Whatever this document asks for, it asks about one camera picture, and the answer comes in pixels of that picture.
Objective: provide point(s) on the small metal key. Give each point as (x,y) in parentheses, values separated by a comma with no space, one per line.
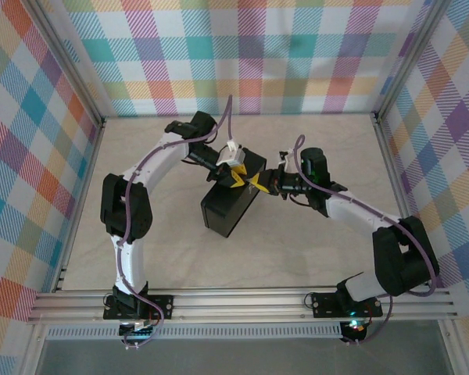
(251,185)

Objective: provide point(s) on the black starry night tin box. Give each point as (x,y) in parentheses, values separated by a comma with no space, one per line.
(228,207)

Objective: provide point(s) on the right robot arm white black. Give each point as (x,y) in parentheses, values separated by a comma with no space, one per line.
(402,254)

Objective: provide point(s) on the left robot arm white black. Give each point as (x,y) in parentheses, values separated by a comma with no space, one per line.
(129,211)

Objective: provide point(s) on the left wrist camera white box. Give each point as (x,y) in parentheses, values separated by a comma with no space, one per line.
(231,156)

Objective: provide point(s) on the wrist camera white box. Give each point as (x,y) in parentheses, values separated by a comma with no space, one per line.
(231,156)
(286,158)

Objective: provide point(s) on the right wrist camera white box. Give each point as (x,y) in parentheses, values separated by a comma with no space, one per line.
(286,158)

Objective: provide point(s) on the aluminium frame side rail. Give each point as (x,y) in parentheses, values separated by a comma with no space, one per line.
(80,203)
(394,172)

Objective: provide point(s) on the aluminium mounting rail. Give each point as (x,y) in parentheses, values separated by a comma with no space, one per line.
(238,308)

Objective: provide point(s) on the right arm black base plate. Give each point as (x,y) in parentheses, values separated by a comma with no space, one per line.
(324,304)

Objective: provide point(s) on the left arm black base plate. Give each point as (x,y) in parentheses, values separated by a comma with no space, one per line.
(162,306)

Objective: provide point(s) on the aluminium frame post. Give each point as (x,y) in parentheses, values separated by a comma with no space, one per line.
(410,58)
(68,62)

